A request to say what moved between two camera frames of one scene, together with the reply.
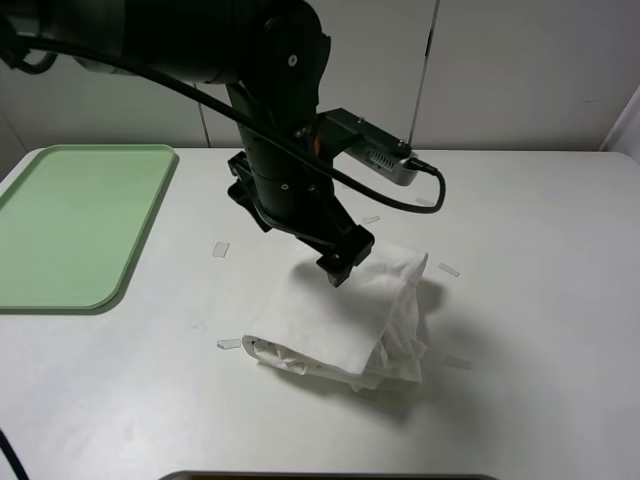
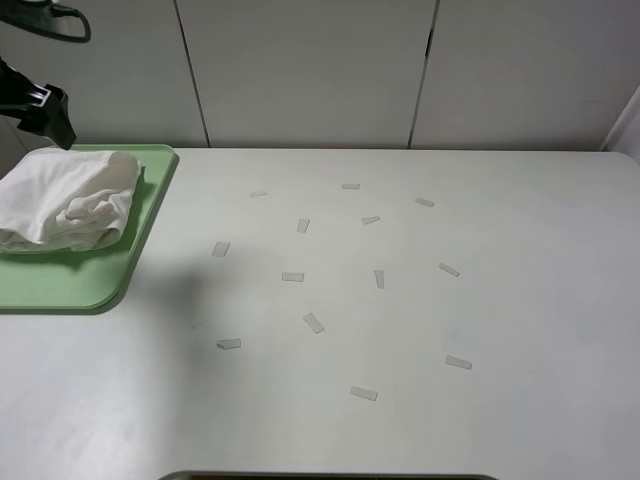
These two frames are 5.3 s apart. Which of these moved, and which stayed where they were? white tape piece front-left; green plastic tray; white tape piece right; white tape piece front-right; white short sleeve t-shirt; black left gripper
Moved: black left gripper; white short sleeve t-shirt
Stayed: white tape piece front-left; white tape piece front-right; green plastic tray; white tape piece right
